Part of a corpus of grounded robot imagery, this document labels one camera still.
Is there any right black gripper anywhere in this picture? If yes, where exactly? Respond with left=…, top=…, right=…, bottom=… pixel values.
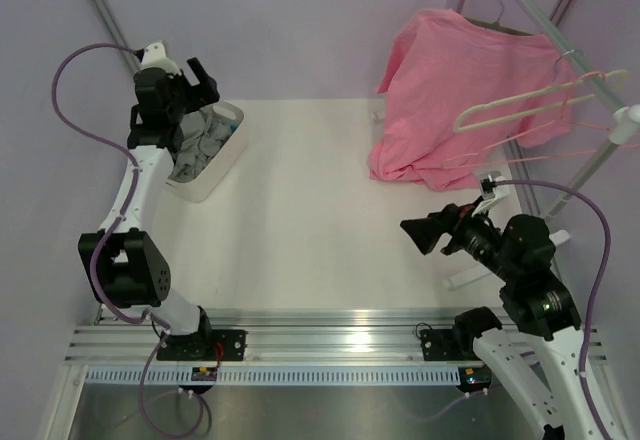
left=401, top=194, right=519, bottom=281

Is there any grey t shirt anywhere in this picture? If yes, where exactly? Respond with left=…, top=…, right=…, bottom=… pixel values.
left=169, top=107, right=234, bottom=183

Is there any cream hanger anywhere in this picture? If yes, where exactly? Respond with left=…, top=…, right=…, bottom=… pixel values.
left=453, top=69, right=630, bottom=134

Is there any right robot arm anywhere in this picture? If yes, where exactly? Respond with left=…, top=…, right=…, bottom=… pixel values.
left=400, top=204, right=625, bottom=439

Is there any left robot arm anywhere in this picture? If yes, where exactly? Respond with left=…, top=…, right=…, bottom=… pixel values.
left=78, top=53, right=224, bottom=361

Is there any pink t shirt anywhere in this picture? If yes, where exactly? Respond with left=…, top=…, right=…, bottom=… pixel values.
left=368, top=9, right=575, bottom=191

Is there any dark hanger of pink shirt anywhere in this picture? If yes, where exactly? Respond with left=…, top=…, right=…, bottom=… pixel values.
left=469, top=0, right=536, bottom=36

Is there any white plastic bin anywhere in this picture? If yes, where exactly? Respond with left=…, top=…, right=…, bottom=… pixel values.
left=166, top=101, right=248, bottom=203

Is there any clothes rack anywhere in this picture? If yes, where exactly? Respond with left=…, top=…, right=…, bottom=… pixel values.
left=439, top=0, right=639, bottom=291

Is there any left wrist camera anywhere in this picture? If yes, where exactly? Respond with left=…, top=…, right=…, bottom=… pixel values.
left=135, top=41, right=181, bottom=75

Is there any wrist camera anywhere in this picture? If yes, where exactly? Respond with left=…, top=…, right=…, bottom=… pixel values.
left=135, top=41, right=181, bottom=75
left=472, top=171, right=510, bottom=216

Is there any pink wire hanger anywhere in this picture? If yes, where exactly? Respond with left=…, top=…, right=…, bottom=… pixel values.
left=442, top=70, right=640, bottom=170

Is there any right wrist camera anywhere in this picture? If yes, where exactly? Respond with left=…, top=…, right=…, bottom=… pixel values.
left=472, top=171, right=510, bottom=216

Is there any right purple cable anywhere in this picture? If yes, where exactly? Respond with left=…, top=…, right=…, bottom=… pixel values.
left=482, top=178, right=619, bottom=440

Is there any purple cable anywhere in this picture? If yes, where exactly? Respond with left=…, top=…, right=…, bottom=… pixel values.
left=482, top=178, right=619, bottom=440
left=52, top=43, right=214, bottom=436

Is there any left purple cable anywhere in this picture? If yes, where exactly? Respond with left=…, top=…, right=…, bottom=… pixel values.
left=52, top=43, right=214, bottom=436

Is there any slotted cable duct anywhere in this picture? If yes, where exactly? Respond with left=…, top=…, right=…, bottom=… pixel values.
left=85, top=365, right=460, bottom=386

